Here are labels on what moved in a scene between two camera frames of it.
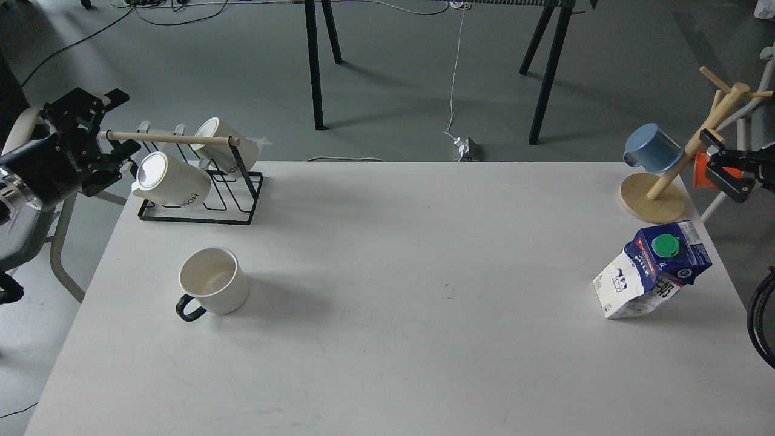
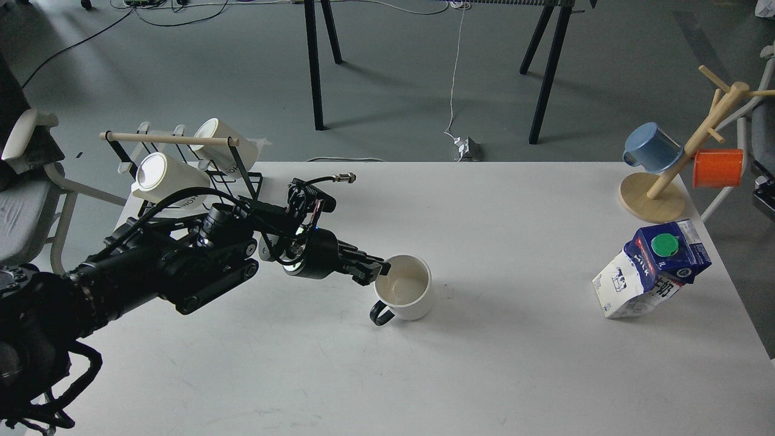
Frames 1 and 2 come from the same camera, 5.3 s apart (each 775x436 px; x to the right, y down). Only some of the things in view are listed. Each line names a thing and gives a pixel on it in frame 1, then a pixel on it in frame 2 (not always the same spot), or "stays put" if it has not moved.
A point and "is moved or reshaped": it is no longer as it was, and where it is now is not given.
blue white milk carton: x=657 y=260 stays put
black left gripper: x=74 y=155 → x=313 y=253
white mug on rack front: x=163 y=177 stays put
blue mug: x=647 y=146 stays put
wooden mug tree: x=657 y=198 stays put
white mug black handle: x=215 y=278 is moved or reshaped
